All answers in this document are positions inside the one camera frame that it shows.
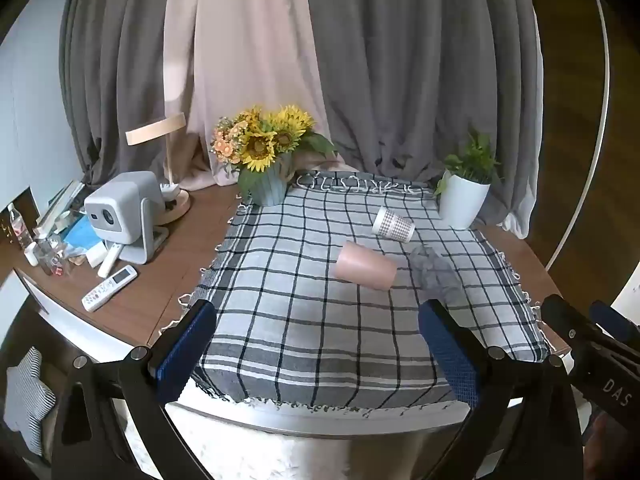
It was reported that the clear water bottle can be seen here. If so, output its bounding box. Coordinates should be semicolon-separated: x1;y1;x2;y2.
6;203;32;251

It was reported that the white plant pot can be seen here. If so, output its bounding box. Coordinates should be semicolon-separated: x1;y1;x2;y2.
438;170;492;231

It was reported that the pink curtain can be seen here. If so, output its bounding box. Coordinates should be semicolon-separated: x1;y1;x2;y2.
164;0;347;192

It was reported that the grey curtain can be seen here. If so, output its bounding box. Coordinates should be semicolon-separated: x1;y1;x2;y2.
304;0;547;241
59;0;197;187

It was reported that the green potted plant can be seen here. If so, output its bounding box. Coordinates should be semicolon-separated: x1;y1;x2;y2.
433;132;502;197

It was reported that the sunflower bouquet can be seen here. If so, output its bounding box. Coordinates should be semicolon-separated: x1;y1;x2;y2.
210;104;339;197

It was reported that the blue ribbed vase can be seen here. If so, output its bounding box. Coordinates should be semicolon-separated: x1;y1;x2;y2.
238;156;294;207

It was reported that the grey translucent cup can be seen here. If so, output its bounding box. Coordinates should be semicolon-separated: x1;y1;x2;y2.
408;244;464;307

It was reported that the grey white projector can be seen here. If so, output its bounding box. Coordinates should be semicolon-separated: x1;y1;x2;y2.
83;170;170;265

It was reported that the small glass bottle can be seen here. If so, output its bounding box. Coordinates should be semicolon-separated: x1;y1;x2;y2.
34;232;60;277

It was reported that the large white remote control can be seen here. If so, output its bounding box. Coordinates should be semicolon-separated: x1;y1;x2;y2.
81;265;138;313

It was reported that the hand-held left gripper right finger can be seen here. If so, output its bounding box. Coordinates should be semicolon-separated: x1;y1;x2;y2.
418;298;584;480

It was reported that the striped cushion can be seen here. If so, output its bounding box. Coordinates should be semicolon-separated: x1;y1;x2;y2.
4;347;57;457

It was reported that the small white remote control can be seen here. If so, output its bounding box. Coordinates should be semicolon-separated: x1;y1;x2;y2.
96;242;123;279

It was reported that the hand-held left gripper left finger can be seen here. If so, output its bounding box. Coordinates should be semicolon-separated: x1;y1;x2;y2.
5;299;218;480

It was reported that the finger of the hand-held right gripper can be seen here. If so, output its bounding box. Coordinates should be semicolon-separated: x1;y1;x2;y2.
588;300;640;348
541;294;603;361

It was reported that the white curved rail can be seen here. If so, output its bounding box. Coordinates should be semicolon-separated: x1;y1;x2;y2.
545;0;613;272

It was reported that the checked grey tablecloth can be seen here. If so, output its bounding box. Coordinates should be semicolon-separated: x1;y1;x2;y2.
159;170;552;412

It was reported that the pink cup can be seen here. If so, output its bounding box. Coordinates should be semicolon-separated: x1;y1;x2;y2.
330;240;398;291

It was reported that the white patterned paper cup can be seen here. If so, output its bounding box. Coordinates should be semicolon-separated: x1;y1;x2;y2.
371;205;417;244

